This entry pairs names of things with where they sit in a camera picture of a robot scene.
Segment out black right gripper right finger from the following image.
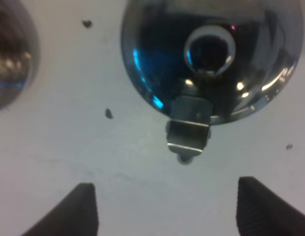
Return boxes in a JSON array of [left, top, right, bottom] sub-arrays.
[[236, 177, 305, 236]]

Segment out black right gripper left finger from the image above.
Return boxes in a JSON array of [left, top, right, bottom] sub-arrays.
[[23, 183, 98, 236]]

